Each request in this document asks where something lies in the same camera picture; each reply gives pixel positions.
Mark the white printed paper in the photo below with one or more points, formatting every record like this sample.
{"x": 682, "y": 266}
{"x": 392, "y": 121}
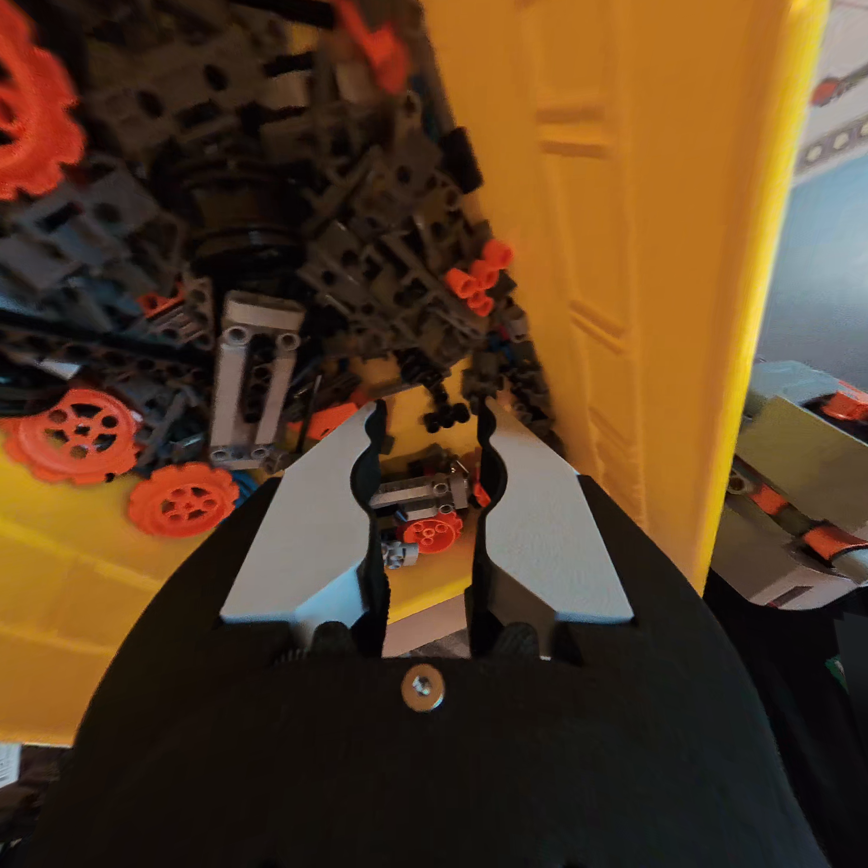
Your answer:
{"x": 8, "y": 765}

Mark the pile of dark building bricks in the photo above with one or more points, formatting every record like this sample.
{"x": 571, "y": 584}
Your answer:
{"x": 380, "y": 271}

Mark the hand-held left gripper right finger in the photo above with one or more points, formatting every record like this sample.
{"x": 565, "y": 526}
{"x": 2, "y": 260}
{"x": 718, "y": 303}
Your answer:
{"x": 549, "y": 536}

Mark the black rubber tyre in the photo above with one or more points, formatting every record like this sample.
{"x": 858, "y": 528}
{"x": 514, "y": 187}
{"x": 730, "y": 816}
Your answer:
{"x": 237, "y": 230}

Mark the open white instruction booklet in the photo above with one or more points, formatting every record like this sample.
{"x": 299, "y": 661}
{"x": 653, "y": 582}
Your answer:
{"x": 844, "y": 27}

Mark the orange gear wheel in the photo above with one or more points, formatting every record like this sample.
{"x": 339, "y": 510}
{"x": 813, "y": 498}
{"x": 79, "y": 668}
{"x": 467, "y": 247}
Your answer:
{"x": 152, "y": 505}
{"x": 41, "y": 135}
{"x": 34, "y": 441}

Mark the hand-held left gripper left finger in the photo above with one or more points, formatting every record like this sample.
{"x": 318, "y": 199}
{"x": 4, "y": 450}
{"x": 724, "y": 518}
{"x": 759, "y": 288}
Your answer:
{"x": 305, "y": 536}

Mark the orange tube connector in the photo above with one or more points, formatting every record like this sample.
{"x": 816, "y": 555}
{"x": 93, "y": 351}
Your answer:
{"x": 475, "y": 281}

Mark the small grey pin connector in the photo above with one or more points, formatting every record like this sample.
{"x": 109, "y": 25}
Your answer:
{"x": 400, "y": 554}

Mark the yellow plastic bin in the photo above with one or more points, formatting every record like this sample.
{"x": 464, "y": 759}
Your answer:
{"x": 610, "y": 271}

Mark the grey toy robot model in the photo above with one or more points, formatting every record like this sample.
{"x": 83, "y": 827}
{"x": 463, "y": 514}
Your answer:
{"x": 780, "y": 434}

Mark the grey frame block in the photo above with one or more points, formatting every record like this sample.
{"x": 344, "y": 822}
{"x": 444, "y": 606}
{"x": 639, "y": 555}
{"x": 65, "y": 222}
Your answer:
{"x": 234, "y": 366}

